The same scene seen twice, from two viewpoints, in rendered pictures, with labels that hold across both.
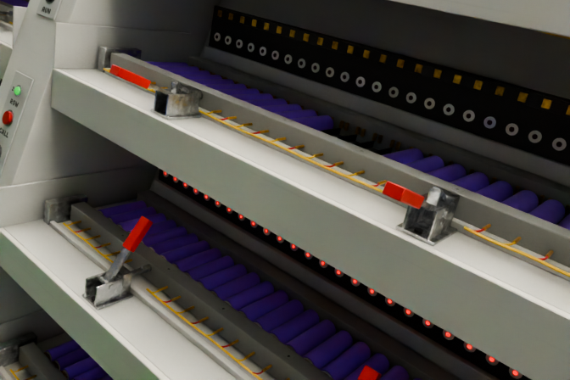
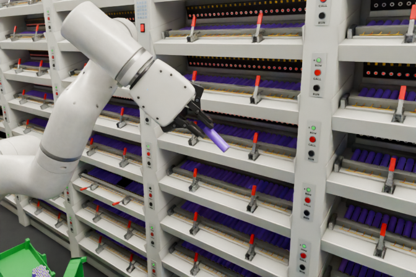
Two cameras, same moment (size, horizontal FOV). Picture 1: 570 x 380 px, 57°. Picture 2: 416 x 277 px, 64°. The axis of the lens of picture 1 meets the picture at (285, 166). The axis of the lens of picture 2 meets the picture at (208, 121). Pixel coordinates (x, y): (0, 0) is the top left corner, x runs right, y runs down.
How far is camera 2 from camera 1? 1.46 m
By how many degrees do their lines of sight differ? 9
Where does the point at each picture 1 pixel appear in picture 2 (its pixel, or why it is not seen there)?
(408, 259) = (123, 208)
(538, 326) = (135, 213)
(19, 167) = (73, 201)
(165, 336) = (107, 224)
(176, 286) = (108, 214)
